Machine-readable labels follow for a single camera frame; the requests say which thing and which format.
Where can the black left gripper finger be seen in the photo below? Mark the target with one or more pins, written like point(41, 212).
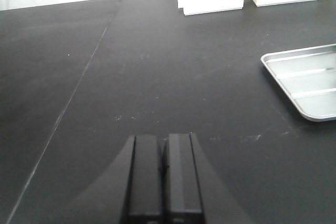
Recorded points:
point(143, 202)

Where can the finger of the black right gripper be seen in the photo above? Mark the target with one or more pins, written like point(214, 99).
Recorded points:
point(182, 202)

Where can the silver metal tray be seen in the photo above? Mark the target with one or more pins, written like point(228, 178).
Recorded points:
point(307, 77)

